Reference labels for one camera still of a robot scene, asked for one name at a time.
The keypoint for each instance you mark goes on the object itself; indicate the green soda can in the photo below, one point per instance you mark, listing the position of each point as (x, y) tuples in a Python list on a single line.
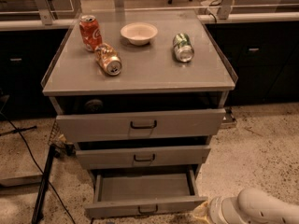
[(182, 47)]

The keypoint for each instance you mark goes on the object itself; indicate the grey drawer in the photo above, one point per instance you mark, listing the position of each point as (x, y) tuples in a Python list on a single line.
[(142, 157), (144, 192), (140, 125)]

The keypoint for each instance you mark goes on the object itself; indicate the grey top drawer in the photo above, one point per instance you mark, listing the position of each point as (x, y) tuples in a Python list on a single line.
[(140, 125)]

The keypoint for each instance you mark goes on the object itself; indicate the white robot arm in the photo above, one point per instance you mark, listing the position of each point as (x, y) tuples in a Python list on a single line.
[(250, 206)]

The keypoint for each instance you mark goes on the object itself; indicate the black stand leg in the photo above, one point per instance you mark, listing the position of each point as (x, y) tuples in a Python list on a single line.
[(37, 215)]

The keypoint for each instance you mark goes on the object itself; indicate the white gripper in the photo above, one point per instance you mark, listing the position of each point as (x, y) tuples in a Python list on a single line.
[(215, 209)]

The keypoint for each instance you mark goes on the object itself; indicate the red soda can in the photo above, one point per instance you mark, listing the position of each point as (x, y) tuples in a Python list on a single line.
[(90, 32)]

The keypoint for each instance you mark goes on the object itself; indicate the white bowl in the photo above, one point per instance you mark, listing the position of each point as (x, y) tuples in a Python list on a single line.
[(139, 33)]

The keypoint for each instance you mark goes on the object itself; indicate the grey bottom drawer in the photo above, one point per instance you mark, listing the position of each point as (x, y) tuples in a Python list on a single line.
[(144, 192)]

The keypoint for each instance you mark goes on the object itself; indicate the white railing bar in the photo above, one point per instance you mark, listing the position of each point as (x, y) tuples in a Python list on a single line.
[(232, 18)]

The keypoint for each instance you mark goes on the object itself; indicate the grey drawer cabinet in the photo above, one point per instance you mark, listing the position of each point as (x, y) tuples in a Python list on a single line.
[(151, 79)]

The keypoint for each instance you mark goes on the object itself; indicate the wire basket on floor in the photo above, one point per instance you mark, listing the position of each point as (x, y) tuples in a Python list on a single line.
[(58, 140)]

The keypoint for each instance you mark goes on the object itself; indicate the crushed orange soda can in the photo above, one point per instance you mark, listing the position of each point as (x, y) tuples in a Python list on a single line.
[(108, 59)]

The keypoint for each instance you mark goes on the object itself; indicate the grey middle drawer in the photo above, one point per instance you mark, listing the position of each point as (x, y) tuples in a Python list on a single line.
[(142, 157)]

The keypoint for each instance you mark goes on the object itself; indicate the black round object in drawer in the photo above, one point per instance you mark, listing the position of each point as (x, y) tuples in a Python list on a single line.
[(93, 106)]

